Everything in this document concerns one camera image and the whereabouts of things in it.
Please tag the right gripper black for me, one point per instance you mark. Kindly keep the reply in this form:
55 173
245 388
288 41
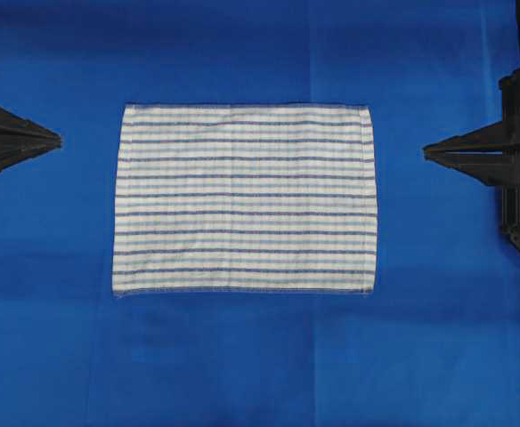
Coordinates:
489 169

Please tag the blue striped white towel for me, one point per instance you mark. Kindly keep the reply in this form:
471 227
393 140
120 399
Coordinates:
265 197

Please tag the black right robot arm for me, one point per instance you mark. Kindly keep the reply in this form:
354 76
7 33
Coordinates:
510 204

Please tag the blue table cloth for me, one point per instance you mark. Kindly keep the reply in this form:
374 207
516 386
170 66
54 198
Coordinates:
437 342

